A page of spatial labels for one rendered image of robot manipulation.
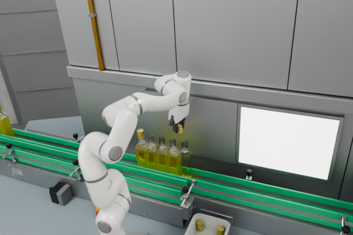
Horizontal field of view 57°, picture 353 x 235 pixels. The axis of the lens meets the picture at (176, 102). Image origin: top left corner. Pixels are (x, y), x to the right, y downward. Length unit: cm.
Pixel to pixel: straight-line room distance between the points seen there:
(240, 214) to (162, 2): 102
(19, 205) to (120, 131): 105
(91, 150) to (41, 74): 295
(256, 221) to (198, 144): 44
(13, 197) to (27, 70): 225
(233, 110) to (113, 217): 69
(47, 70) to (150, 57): 258
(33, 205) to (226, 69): 125
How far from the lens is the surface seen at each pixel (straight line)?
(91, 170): 119
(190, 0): 142
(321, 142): 153
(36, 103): 427
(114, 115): 112
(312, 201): 162
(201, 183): 159
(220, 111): 153
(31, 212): 196
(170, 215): 165
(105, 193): 123
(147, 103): 121
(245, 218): 163
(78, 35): 178
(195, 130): 163
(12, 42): 404
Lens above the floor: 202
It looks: 28 degrees down
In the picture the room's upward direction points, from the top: 3 degrees counter-clockwise
